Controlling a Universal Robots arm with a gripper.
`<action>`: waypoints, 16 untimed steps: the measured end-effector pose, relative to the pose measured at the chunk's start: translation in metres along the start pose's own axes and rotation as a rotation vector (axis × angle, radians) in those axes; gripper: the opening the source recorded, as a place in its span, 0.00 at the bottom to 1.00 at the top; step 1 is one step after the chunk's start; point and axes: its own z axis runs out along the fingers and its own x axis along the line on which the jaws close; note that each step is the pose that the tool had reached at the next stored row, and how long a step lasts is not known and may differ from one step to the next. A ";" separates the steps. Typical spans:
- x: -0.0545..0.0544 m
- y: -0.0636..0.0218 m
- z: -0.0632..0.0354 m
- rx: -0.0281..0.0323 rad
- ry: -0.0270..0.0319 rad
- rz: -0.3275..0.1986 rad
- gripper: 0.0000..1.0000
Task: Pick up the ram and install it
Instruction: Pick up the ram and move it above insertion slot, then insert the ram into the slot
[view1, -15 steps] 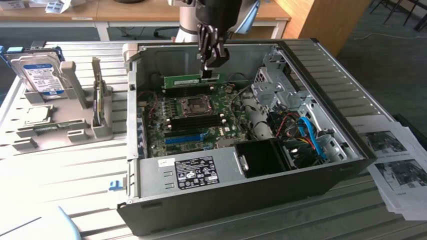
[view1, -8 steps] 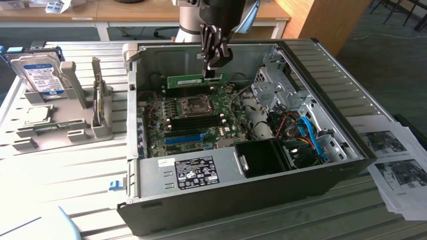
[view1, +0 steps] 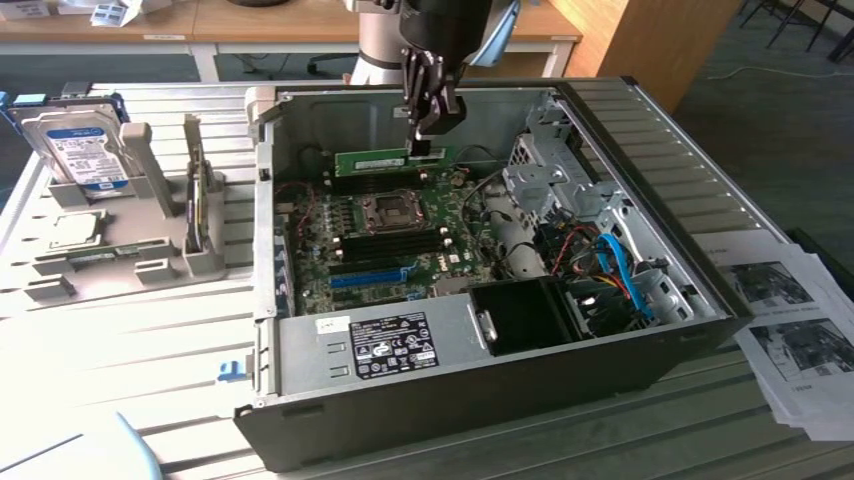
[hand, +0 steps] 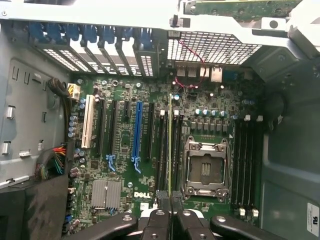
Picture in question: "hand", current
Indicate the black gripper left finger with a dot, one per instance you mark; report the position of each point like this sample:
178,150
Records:
160,225

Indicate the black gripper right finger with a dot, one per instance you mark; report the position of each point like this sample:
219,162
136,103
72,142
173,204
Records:
186,225

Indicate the black RAM slot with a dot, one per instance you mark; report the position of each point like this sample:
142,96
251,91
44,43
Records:
238,162
245,162
259,162
252,162
181,150
175,150
161,150
167,150

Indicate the metal CPU socket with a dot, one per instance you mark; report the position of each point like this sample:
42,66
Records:
206,167

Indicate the silver finned heat sink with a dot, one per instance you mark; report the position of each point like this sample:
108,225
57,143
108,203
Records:
105,193

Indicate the green Dell motherboard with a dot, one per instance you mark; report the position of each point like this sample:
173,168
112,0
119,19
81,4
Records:
125,140

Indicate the long black expansion slot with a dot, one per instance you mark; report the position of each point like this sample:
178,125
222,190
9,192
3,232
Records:
101,127
150,130
113,127

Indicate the blue expansion slot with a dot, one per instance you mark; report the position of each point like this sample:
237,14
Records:
137,130

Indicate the short black expansion slot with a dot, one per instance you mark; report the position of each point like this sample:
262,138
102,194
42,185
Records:
127,109

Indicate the white expansion slot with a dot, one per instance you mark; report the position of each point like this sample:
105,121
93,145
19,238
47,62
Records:
88,122

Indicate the grey metal PC case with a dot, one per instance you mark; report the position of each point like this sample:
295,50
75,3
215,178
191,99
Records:
287,150

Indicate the black plastic shroud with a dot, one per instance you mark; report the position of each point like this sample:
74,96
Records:
35,207

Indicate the white paper label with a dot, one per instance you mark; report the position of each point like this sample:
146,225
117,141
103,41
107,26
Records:
313,217

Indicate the silver rear port block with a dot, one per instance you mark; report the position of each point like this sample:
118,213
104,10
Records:
200,71

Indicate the green circuit card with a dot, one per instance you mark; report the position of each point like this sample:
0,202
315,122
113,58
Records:
240,8

